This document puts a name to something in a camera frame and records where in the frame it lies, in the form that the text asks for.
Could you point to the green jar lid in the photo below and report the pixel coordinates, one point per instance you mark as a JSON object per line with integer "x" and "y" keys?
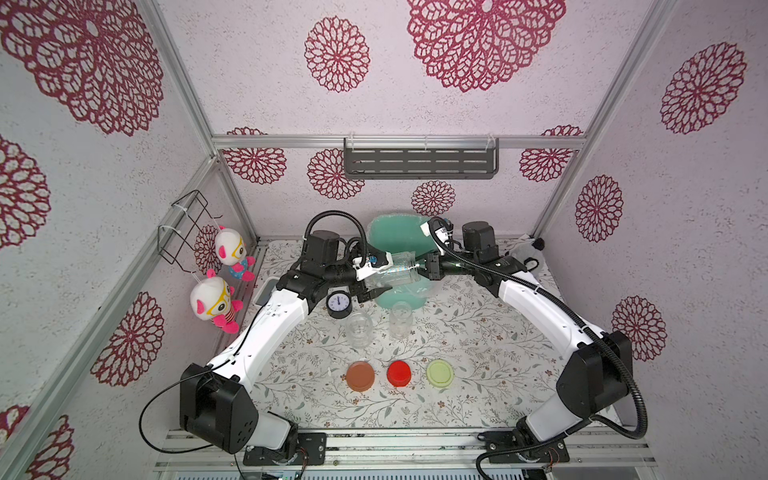
{"x": 439, "y": 373}

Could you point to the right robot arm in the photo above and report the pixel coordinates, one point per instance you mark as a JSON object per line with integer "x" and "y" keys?
{"x": 597, "y": 382}

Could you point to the dark grey wall shelf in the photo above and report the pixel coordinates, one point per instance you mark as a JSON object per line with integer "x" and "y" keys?
{"x": 425, "y": 163}

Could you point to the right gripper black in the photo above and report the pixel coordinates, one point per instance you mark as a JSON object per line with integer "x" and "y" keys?
{"x": 431, "y": 265}

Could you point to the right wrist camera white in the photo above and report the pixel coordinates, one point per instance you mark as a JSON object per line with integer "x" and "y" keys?
{"x": 435, "y": 229}

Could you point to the black wire wall rack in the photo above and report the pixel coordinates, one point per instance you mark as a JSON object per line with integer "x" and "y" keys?
{"x": 188, "y": 242}

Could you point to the red lid peanut jar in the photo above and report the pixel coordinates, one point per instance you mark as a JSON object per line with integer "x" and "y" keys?
{"x": 400, "y": 320}

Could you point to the black alarm clock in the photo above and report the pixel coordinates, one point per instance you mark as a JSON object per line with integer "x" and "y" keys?
{"x": 339, "y": 304}

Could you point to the green lid peanut jar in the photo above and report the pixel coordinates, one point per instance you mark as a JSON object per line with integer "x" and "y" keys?
{"x": 402, "y": 274}

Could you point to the green trash bin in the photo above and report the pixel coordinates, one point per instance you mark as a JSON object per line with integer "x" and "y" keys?
{"x": 398, "y": 233}

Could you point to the brown jar lid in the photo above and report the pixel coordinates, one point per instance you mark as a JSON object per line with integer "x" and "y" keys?
{"x": 360, "y": 376}

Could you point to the grey husky plush toy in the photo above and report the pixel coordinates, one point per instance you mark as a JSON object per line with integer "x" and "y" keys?
{"x": 533, "y": 244}

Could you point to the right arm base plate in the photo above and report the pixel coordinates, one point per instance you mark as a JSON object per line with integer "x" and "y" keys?
{"x": 514, "y": 447}

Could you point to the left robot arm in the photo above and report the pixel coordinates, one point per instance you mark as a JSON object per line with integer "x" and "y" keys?
{"x": 215, "y": 401}

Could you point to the glass peanut jar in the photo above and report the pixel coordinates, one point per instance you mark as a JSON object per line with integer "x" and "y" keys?
{"x": 359, "y": 330}

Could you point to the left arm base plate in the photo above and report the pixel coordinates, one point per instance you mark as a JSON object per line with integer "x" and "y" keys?
{"x": 302, "y": 449}

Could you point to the red jar lid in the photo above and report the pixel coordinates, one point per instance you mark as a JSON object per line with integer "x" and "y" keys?
{"x": 399, "y": 374}

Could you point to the plush toy red striped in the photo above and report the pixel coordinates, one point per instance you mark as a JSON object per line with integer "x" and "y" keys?
{"x": 212, "y": 300}

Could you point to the plush toy blue dotted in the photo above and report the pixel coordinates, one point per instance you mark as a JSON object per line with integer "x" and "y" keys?
{"x": 231, "y": 249}

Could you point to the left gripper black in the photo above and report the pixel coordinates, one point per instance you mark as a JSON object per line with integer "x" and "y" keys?
{"x": 360, "y": 287}

